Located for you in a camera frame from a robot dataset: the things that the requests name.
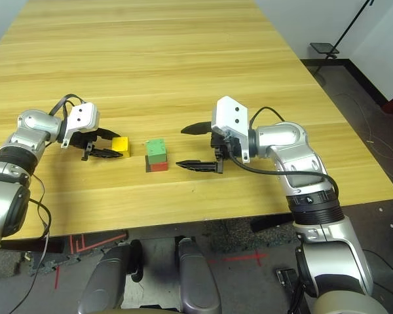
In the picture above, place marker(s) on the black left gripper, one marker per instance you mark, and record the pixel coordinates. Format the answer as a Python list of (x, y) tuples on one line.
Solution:
[(82, 139)]

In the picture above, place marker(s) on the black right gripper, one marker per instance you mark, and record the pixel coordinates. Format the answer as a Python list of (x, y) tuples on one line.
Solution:
[(224, 148)]

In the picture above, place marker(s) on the yellow wooden block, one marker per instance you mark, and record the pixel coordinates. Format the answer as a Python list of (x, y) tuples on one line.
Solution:
[(122, 145)]

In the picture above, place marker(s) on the green wooden block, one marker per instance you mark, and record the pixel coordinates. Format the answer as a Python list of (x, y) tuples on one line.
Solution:
[(156, 150)]

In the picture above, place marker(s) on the red wooden block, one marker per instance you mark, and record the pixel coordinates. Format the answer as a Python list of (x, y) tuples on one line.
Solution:
[(160, 167)]

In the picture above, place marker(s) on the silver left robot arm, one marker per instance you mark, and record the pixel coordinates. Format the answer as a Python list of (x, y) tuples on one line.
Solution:
[(23, 137)]

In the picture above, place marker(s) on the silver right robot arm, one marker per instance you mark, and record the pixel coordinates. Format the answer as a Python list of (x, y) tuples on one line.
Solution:
[(301, 160)]

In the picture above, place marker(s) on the speckled floor mat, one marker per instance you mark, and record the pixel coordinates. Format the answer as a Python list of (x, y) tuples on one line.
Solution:
[(242, 233)]

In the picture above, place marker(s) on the black mat with red lines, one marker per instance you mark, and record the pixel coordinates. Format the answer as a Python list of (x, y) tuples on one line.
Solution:
[(98, 240)]

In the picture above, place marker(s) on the grey right robot leg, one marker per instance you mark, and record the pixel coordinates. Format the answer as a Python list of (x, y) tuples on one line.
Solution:
[(198, 278)]

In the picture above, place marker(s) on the grey robot leg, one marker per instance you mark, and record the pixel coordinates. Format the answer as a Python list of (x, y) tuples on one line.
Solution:
[(198, 278), (104, 281)]

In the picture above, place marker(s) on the grey left robot leg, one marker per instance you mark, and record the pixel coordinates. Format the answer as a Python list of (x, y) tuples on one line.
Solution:
[(104, 281)]

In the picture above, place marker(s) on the black box on floor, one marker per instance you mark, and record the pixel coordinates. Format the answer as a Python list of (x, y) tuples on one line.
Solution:
[(286, 278)]

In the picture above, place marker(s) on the black stand with tray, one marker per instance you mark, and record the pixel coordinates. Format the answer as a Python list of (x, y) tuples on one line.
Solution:
[(324, 48)]

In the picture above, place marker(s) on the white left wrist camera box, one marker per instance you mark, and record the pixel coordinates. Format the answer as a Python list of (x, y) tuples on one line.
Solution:
[(83, 117)]

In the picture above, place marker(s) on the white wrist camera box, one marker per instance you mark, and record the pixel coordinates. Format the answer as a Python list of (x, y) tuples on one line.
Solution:
[(83, 117), (231, 117)]

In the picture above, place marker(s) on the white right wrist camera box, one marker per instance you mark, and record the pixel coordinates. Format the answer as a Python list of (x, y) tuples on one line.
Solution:
[(231, 117)]

